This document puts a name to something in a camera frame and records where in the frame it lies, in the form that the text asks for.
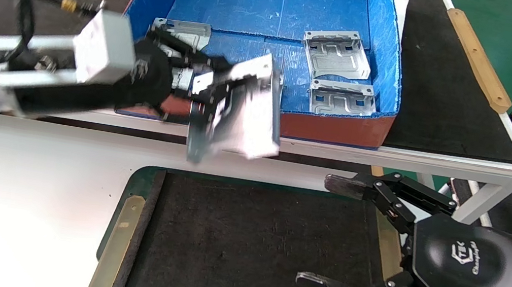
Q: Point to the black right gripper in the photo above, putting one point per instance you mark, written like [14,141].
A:
[467,269]

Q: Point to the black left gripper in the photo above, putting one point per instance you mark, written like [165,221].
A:
[153,76]

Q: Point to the stamped grey metal bracket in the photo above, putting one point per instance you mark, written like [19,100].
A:
[336,56]
[182,81]
[342,100]
[245,111]
[191,30]

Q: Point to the blue corrugated plastic box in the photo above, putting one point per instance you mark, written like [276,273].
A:
[278,3]

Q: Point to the brass mat edge strip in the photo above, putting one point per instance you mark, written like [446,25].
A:
[386,246]
[116,244]

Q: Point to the green rubber mat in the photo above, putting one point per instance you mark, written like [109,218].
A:
[142,179]

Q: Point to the black work mat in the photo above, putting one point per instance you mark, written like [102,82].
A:
[245,244]

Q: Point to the large black table mat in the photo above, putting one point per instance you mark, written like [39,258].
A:
[449,92]

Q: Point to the long tan edge strip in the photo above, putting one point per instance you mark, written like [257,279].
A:
[479,61]

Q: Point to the white metal table frame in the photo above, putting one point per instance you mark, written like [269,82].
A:
[362,156]

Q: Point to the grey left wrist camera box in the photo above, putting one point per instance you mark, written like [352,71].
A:
[104,50]

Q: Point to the silver camera mount bracket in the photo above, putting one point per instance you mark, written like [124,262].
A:
[31,40]

